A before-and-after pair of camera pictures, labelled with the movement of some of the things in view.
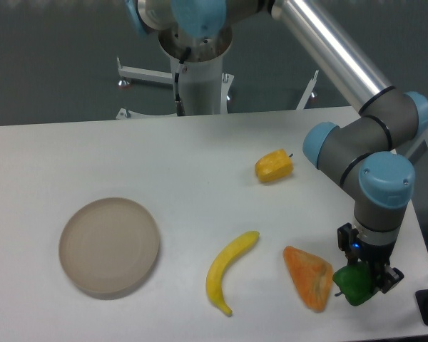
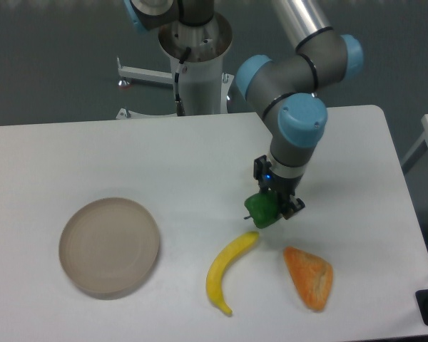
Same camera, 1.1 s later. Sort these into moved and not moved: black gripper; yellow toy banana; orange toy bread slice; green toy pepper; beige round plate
Moved: green toy pepper; black gripper
Not moved: orange toy bread slice; beige round plate; yellow toy banana
